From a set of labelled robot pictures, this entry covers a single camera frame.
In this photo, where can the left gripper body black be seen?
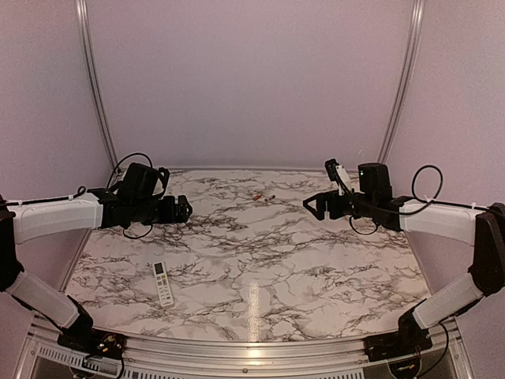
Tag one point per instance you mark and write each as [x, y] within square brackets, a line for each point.
[163, 215]

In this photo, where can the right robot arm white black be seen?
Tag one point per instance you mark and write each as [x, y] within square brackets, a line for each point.
[479, 227]

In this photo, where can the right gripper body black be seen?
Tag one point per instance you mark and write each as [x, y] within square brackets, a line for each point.
[338, 211]

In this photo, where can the aluminium frame post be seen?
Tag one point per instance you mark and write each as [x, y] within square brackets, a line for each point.
[406, 73]
[93, 79]

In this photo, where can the white remote control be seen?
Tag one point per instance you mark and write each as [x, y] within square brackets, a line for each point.
[163, 284]

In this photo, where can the left aluminium frame post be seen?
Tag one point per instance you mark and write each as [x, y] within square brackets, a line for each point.
[93, 79]

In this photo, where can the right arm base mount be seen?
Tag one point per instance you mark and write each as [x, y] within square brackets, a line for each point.
[407, 340]

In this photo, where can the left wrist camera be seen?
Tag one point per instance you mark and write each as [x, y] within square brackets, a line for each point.
[164, 176]

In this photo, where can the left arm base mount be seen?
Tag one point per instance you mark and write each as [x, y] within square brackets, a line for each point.
[96, 343]

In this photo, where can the right aluminium frame post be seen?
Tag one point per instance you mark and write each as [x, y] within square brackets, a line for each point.
[406, 73]

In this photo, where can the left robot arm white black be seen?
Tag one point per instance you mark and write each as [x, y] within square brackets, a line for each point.
[139, 197]

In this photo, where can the front aluminium rail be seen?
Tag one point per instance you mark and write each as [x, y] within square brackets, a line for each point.
[157, 357]

